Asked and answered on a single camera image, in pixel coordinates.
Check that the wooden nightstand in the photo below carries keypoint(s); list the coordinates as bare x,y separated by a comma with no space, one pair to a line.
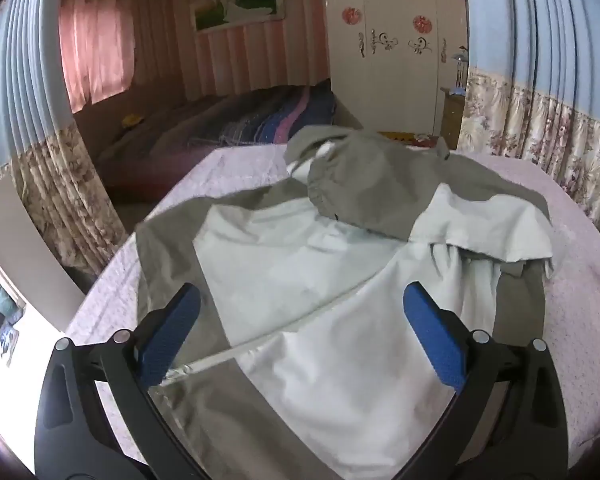
452,115

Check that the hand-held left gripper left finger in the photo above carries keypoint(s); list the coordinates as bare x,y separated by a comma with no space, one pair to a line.
172,330

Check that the white wardrobe with decals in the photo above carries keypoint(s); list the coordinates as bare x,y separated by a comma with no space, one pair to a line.
395,45

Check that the yellow toy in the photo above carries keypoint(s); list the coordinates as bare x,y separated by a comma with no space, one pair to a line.
131,120

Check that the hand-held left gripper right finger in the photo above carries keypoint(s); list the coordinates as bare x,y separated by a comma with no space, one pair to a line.
432,332

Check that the blue floral curtain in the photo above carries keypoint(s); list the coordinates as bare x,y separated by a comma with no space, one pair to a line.
540,85
45,125

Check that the bed with striped blanket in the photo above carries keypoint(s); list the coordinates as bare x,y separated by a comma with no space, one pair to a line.
220,125

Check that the grey and white jacket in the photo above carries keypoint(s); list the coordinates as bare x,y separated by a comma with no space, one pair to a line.
330,270

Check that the pink window curtain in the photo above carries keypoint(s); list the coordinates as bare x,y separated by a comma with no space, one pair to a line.
97,40

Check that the green landscape wall painting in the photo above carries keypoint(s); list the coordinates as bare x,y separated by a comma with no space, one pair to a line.
240,2

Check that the pink bedspread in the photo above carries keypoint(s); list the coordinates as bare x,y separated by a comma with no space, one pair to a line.
570,300

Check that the small table lamp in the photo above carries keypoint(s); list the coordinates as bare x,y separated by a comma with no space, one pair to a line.
460,67

